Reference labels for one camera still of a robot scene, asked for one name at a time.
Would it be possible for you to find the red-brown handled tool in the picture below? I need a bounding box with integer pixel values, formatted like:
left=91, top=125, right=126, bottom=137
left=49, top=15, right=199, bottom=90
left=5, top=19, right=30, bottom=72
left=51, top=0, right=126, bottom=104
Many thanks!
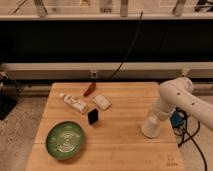
left=83, top=82, right=96, bottom=97

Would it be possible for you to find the black hanging cable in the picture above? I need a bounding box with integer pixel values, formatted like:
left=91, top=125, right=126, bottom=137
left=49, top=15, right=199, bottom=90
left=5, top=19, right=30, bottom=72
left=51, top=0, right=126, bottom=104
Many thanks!
left=107, top=9, right=145, bottom=81

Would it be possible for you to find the green ceramic bowl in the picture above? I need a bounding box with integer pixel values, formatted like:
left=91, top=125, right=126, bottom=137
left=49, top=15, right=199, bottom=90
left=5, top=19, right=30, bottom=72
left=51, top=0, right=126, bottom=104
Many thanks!
left=45, top=121, right=85, bottom=160

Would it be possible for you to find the black eraser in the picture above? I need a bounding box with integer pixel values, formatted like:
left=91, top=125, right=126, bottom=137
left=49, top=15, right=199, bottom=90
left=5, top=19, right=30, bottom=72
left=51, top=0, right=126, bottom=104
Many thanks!
left=88, top=109, right=98, bottom=125

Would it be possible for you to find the black floor cable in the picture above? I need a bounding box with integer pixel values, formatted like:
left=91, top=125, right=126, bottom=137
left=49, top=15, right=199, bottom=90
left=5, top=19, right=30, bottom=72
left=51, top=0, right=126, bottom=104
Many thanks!
left=174, top=108, right=209, bottom=171

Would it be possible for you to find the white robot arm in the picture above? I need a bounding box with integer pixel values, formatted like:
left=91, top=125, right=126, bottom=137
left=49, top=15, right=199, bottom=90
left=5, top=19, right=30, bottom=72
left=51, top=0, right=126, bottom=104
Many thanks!
left=151, top=77, right=213, bottom=130

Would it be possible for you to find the blue connector box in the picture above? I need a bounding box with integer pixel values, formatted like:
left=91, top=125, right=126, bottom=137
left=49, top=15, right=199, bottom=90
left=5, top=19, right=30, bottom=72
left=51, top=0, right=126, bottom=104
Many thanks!
left=170, top=112, right=185, bottom=128

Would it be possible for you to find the black equipment at left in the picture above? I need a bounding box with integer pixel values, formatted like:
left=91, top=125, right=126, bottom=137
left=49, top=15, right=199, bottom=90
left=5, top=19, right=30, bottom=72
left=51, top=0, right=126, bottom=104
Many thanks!
left=0, top=71, right=20, bottom=121

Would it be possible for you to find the white tube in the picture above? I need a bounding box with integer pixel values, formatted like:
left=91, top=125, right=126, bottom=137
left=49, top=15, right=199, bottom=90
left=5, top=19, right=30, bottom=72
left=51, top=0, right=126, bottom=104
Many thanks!
left=60, top=93, right=88, bottom=113

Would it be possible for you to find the white rectangular packet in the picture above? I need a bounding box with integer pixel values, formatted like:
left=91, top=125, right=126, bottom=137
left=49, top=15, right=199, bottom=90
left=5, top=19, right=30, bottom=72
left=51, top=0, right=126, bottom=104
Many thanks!
left=92, top=95, right=111, bottom=110

